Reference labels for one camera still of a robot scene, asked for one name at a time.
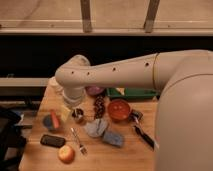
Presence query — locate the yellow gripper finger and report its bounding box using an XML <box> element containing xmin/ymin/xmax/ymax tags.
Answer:
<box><xmin>61</xmin><ymin>105</ymin><xmax>70</xmax><ymax>122</ymax></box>

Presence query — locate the red yellow apple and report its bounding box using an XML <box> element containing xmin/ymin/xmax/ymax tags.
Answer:
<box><xmin>58</xmin><ymin>145</ymin><xmax>75</xmax><ymax>163</ymax></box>

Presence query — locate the silver metal fork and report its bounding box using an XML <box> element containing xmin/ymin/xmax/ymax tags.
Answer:
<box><xmin>70</xmin><ymin>127</ymin><xmax>87</xmax><ymax>155</ymax></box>

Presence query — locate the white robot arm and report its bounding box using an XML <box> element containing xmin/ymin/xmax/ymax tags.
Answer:
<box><xmin>55</xmin><ymin>50</ymin><xmax>213</xmax><ymax>171</ymax></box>

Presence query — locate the small metal cup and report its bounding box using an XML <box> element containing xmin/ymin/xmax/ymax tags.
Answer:
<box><xmin>72</xmin><ymin>108</ymin><xmax>84</xmax><ymax>123</ymax></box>

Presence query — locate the white paper cup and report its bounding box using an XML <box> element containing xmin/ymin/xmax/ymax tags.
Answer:
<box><xmin>49</xmin><ymin>77</ymin><xmax>63</xmax><ymax>94</ymax></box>

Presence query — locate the orange carrot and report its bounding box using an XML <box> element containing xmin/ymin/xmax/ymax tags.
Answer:
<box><xmin>50</xmin><ymin>110</ymin><xmax>60</xmax><ymax>129</ymax></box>

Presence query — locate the black rectangular case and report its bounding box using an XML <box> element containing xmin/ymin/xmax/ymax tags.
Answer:
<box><xmin>40</xmin><ymin>135</ymin><xmax>66</xmax><ymax>148</ymax></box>

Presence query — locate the dark grape bunch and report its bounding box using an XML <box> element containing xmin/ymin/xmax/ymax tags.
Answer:
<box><xmin>94</xmin><ymin>95</ymin><xmax>105</xmax><ymax>119</ymax></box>

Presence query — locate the grey cloth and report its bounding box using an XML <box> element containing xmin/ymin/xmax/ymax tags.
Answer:
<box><xmin>84</xmin><ymin>118</ymin><xmax>108</xmax><ymax>138</ymax></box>

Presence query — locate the purple bowl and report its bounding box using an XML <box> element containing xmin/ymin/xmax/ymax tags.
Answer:
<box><xmin>86</xmin><ymin>86</ymin><xmax>105</xmax><ymax>96</ymax></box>

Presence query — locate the green plastic tray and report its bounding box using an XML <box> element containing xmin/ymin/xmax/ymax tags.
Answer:
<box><xmin>106</xmin><ymin>88</ymin><xmax>158</xmax><ymax>100</ymax></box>

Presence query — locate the red bowl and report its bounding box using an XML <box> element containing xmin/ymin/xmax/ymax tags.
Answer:
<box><xmin>107</xmin><ymin>99</ymin><xmax>131</xmax><ymax>121</ymax></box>

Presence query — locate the blue sponge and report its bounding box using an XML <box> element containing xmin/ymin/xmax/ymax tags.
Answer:
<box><xmin>102</xmin><ymin>131</ymin><xmax>124</xmax><ymax>147</ymax></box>

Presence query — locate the black chair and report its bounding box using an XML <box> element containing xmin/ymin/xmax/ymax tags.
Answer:
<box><xmin>0</xmin><ymin>106</ymin><xmax>26</xmax><ymax>171</ymax></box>

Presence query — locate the yellow banana peel toy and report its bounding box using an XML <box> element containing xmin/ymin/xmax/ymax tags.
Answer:
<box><xmin>116</xmin><ymin>88</ymin><xmax>125</xmax><ymax>95</ymax></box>

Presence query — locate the black handled kitchen tool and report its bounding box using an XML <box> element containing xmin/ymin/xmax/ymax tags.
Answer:
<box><xmin>130</xmin><ymin>110</ymin><xmax>154</xmax><ymax>148</ymax></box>

